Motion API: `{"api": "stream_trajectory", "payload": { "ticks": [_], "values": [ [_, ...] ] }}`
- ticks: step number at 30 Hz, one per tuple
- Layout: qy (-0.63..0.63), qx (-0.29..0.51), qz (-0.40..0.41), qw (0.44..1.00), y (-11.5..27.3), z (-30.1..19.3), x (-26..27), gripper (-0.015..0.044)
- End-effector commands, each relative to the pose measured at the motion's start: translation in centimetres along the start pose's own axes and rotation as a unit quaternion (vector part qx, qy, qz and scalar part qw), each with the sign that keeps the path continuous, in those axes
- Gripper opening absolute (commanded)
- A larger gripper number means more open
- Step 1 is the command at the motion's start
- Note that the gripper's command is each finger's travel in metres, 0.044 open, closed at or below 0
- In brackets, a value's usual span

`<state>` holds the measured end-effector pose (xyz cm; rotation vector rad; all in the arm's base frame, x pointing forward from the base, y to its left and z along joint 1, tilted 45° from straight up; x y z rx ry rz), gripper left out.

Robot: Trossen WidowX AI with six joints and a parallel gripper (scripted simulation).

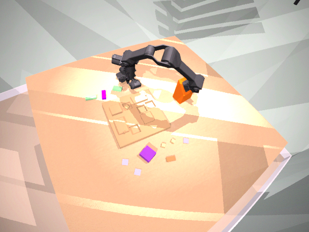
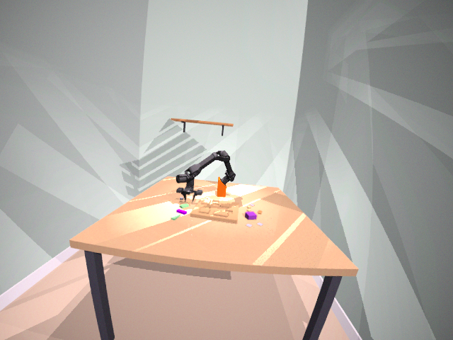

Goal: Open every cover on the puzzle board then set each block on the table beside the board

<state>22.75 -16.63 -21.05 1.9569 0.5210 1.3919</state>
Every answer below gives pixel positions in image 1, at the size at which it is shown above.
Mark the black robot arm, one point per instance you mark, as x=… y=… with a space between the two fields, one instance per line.
x=171 y=59

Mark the light green flat rectangular block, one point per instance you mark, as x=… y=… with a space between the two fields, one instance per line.
x=117 y=88

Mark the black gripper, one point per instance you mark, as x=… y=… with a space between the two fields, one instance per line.
x=134 y=82

